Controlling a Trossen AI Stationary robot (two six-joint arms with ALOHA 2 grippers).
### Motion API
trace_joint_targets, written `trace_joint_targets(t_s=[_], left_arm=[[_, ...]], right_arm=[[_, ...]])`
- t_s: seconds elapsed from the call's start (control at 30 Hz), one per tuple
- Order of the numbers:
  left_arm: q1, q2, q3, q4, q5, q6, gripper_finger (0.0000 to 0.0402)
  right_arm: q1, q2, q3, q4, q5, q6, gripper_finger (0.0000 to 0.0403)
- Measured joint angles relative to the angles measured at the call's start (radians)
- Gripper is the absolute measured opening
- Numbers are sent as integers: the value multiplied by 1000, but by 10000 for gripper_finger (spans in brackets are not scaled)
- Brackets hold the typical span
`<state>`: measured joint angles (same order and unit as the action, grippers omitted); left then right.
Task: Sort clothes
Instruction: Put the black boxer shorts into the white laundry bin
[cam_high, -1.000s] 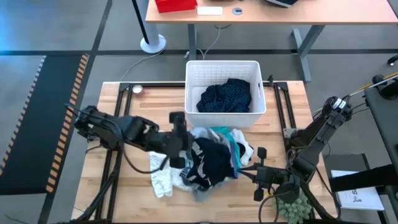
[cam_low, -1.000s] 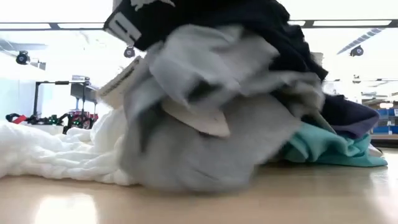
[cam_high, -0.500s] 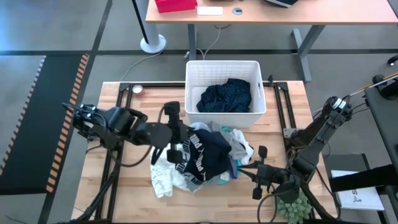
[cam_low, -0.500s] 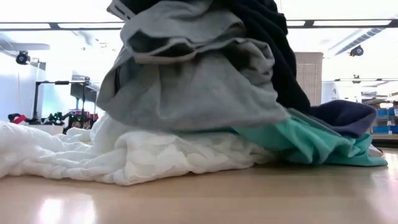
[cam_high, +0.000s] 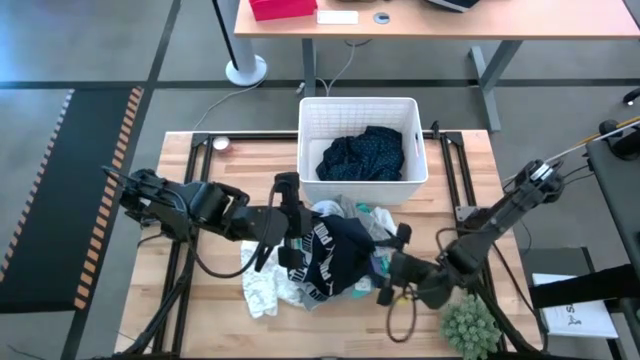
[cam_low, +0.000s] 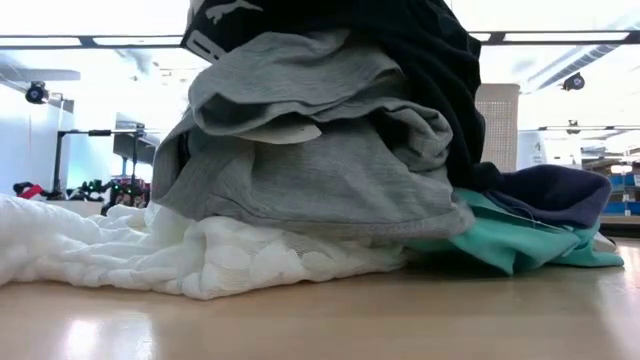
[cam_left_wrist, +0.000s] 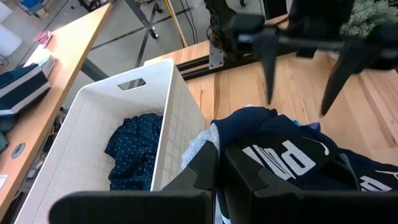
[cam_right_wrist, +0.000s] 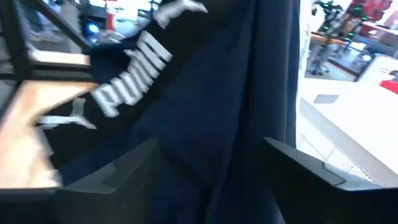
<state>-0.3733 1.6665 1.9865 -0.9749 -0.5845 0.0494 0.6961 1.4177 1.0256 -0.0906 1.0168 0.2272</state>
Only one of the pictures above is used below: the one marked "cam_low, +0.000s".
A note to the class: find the background robot arms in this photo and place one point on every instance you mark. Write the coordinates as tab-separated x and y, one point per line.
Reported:
125	192

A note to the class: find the black ceiling spotlight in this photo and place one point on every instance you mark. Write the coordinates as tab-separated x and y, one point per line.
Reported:
574	81
36	92
572	125

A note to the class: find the white and black sock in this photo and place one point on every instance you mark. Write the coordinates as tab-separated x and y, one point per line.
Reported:
604	243

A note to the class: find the white background bin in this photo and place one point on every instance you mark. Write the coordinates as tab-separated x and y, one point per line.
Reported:
75	207

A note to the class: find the white cylinder with logo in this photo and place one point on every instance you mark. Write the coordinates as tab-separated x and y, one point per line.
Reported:
532	150

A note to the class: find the blank white paper tag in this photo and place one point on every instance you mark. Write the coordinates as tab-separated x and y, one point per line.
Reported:
285	134

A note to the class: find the white plastic laundry basket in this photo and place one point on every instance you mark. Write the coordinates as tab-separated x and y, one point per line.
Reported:
500	130

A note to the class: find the teal garment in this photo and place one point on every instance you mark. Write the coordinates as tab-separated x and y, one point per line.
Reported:
510	240

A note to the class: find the grey knit garment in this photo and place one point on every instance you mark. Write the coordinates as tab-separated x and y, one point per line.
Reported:
310	190

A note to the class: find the red background object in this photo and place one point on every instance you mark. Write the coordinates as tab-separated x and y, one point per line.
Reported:
32	191

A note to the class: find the black background workstation frame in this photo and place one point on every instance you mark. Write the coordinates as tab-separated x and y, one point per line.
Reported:
100	132

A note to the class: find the dark purple garment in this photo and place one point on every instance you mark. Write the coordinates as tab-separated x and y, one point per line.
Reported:
550	195

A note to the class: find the white lace garment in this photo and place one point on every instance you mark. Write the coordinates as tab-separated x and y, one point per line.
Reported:
125	255

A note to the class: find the navy Puma garment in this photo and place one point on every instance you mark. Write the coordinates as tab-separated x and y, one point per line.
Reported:
425	75

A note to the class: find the blue storage bins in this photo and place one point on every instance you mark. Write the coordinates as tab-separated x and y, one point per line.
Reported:
620	207

